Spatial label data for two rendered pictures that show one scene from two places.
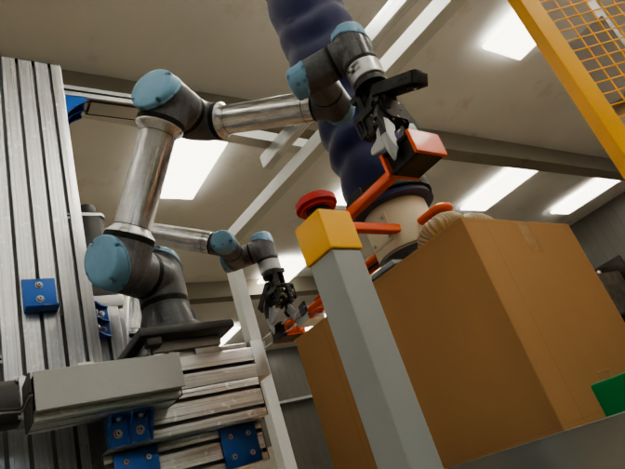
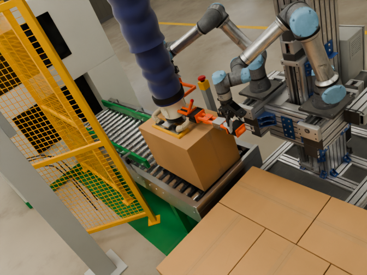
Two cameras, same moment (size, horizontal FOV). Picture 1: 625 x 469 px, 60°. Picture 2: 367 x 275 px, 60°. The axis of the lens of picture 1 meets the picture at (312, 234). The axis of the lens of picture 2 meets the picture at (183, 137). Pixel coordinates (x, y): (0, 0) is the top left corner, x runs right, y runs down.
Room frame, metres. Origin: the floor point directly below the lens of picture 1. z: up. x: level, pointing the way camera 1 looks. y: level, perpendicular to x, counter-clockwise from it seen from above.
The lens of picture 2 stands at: (3.26, 0.26, 2.20)
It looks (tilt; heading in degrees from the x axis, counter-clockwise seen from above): 34 degrees down; 194
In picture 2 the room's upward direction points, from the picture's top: 23 degrees counter-clockwise
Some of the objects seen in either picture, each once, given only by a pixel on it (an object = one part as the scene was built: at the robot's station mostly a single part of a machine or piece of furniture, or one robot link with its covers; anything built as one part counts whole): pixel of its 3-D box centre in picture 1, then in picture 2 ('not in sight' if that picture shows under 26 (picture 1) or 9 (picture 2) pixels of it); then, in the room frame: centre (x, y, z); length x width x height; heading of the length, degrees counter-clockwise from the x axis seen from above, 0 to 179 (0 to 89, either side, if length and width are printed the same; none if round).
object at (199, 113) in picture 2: not in sight; (196, 114); (1.48, -0.05, 1.11); 0.10 x 0.08 x 0.06; 132
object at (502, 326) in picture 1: (456, 363); (188, 142); (1.30, -0.22, 0.79); 0.60 x 0.40 x 0.40; 42
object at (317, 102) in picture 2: not in sight; (325, 95); (1.62, 0.71, 1.09); 0.15 x 0.15 x 0.10
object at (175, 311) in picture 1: (168, 321); (259, 81); (1.23, 0.40, 1.09); 0.15 x 0.15 x 0.10
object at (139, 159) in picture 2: not in sight; (101, 142); (0.65, -1.23, 0.60); 1.60 x 0.11 x 0.09; 44
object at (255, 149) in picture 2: not in sight; (228, 176); (1.56, 0.02, 0.58); 0.70 x 0.03 x 0.06; 134
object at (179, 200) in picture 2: not in sight; (118, 163); (0.94, -1.03, 0.50); 2.31 x 0.05 x 0.19; 44
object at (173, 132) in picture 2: not in sight; (169, 126); (1.36, -0.29, 1.01); 0.34 x 0.10 x 0.05; 42
